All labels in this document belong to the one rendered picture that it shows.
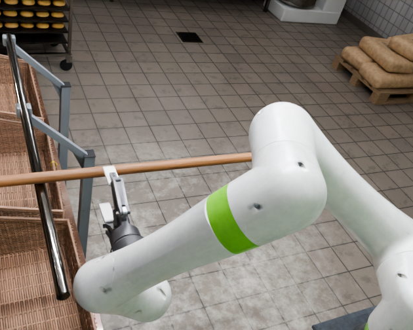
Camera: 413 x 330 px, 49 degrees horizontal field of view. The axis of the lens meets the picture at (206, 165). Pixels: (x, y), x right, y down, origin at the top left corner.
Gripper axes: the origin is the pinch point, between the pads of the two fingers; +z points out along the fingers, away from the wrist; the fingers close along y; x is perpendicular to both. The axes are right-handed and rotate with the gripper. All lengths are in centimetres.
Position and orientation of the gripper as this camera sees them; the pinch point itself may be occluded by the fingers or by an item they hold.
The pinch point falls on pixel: (107, 188)
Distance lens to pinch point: 125.9
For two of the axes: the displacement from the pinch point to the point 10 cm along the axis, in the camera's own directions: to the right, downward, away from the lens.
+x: 8.9, -1.0, 4.4
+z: -3.9, -6.5, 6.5
